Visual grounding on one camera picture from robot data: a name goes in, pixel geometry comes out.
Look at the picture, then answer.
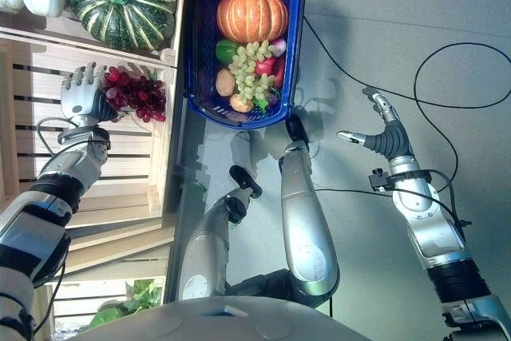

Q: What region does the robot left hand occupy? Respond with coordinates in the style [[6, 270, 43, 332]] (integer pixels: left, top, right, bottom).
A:
[[60, 61, 120, 124]]

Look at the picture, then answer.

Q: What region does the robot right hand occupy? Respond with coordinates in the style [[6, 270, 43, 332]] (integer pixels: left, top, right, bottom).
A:
[[336, 87, 415, 160]]

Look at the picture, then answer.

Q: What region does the red grape bunch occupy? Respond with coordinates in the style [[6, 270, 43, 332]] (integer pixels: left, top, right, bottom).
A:
[[102, 65, 168, 123]]

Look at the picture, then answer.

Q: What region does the blue plastic shopping basket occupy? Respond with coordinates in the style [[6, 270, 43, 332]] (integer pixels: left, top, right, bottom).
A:
[[186, 0, 309, 131]]

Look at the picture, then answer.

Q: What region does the wooden slatted crate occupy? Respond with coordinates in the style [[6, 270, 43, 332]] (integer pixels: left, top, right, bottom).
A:
[[0, 33, 180, 235]]

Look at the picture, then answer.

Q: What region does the green striped pumpkin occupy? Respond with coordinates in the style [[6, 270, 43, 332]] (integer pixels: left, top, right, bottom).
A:
[[66, 0, 178, 53]]

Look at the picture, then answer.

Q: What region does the robot right leg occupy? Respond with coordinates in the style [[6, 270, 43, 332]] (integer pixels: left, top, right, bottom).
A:
[[278, 114, 341, 311]]

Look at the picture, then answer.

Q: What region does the green leafy sprig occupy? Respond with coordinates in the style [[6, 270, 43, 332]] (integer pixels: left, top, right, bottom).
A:
[[252, 85, 281, 113]]

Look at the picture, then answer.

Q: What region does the red bell pepper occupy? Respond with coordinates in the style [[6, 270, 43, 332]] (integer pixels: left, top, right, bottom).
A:
[[255, 54, 287, 89]]

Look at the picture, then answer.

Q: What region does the wooden crate with pumpkin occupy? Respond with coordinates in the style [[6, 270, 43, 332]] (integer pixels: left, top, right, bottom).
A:
[[0, 0, 190, 67]]

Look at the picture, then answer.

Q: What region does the green bell pepper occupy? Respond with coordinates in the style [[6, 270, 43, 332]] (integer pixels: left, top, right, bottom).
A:
[[215, 38, 241, 65]]

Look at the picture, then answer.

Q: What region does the small brown potato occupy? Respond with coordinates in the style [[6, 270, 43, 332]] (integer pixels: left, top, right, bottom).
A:
[[229, 93, 256, 114]]

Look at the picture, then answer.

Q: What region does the wooden crate with leafy vegetable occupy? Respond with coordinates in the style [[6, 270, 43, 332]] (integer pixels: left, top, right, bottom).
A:
[[39, 212, 177, 341]]

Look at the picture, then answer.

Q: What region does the green grape bunch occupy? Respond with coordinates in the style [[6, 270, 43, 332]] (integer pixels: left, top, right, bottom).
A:
[[228, 40, 277, 103]]

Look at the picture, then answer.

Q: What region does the orange pumpkin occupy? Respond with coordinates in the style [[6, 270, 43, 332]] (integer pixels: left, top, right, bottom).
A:
[[216, 0, 290, 44]]

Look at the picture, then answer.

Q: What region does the green leafy vegetable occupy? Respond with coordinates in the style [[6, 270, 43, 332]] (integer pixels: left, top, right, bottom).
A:
[[88, 278, 164, 331]]

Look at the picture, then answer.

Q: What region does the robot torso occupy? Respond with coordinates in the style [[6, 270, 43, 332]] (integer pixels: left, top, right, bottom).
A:
[[70, 295, 374, 341]]

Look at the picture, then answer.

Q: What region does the long black floor cable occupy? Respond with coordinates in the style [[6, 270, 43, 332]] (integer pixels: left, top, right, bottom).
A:
[[302, 14, 511, 195]]

